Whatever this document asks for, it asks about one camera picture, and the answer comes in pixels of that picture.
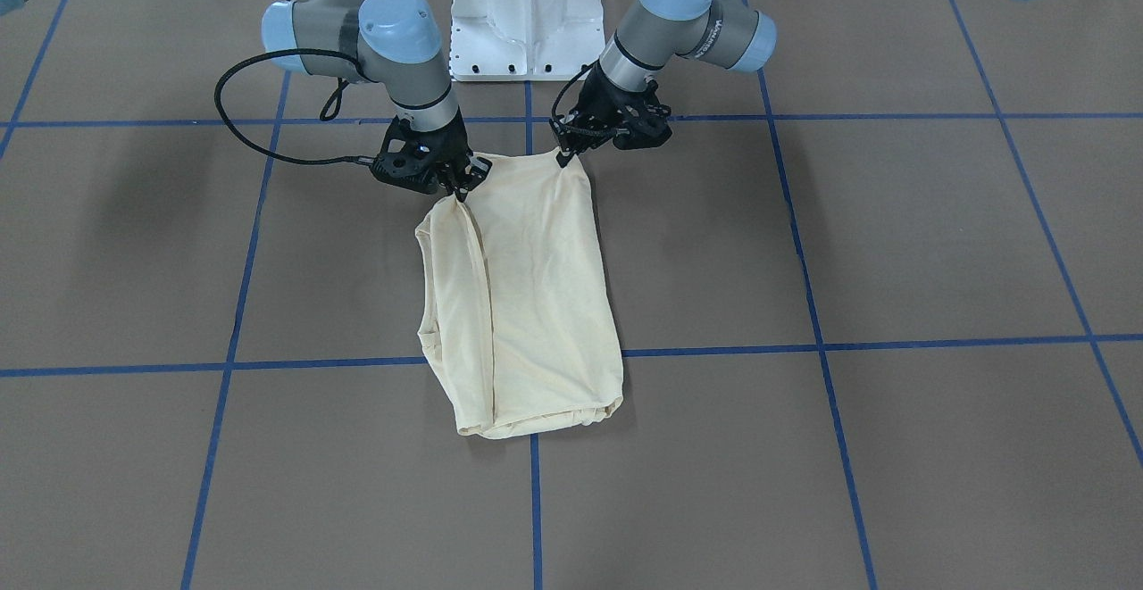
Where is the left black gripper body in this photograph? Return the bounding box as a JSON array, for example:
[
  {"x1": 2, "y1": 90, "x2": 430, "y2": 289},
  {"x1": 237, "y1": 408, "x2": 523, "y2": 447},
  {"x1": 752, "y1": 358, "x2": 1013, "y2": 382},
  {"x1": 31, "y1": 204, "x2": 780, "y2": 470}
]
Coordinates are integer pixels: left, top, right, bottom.
[{"x1": 568, "y1": 65, "x2": 658, "y2": 150}]

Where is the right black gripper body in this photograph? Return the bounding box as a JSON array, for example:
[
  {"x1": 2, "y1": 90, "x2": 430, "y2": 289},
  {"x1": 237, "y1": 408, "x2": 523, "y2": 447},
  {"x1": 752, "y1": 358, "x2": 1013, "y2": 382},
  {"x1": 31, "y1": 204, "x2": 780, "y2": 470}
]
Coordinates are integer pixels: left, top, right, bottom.
[{"x1": 413, "y1": 113, "x2": 471, "y2": 182}]

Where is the cream long sleeve shirt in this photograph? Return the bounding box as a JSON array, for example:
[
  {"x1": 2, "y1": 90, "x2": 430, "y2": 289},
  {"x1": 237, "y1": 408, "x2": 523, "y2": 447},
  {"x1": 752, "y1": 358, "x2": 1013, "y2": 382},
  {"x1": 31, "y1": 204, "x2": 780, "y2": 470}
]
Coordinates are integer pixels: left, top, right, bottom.
[{"x1": 415, "y1": 151, "x2": 624, "y2": 439}]

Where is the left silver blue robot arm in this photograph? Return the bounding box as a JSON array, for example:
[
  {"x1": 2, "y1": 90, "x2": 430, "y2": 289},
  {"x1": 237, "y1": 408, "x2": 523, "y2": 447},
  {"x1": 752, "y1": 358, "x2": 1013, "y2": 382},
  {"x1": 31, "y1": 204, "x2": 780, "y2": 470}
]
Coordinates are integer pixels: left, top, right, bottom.
[{"x1": 547, "y1": 0, "x2": 777, "y2": 166}]

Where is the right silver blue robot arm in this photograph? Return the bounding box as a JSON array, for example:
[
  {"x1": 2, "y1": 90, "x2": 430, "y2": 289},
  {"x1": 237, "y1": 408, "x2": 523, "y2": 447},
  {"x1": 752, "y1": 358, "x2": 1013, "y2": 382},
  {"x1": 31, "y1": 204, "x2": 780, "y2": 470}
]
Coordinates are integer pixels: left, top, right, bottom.
[{"x1": 3, "y1": 0, "x2": 491, "y2": 200}]

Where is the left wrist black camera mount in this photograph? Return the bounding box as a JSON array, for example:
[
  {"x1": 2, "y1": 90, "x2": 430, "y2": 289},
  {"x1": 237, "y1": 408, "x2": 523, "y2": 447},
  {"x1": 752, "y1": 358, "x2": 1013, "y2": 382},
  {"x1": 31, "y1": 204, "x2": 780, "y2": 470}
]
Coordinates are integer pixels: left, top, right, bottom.
[{"x1": 612, "y1": 91, "x2": 672, "y2": 151}]

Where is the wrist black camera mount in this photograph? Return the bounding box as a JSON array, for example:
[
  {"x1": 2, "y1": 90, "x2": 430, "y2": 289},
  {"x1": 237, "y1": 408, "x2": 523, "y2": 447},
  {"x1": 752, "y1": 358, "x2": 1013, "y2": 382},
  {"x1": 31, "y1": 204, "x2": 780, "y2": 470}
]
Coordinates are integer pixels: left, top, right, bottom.
[
  {"x1": 366, "y1": 119, "x2": 441, "y2": 196},
  {"x1": 612, "y1": 91, "x2": 672, "y2": 151}
]

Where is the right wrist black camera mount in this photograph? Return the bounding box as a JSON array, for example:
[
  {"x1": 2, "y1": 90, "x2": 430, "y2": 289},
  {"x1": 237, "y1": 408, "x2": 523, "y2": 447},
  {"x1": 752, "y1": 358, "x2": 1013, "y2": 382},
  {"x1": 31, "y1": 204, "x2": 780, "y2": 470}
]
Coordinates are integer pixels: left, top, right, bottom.
[{"x1": 366, "y1": 119, "x2": 441, "y2": 196}]

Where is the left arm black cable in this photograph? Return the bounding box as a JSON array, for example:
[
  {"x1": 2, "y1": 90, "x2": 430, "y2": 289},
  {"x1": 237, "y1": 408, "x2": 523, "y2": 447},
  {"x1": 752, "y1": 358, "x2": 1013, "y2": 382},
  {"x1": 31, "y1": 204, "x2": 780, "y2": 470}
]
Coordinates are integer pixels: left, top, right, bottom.
[{"x1": 550, "y1": 59, "x2": 601, "y2": 127}]

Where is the white pedestal column base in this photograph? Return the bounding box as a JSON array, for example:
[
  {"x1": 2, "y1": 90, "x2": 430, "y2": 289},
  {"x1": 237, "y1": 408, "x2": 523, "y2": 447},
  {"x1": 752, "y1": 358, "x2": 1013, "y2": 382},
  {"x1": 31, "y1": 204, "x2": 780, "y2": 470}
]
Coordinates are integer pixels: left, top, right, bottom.
[{"x1": 448, "y1": 0, "x2": 605, "y2": 82}]

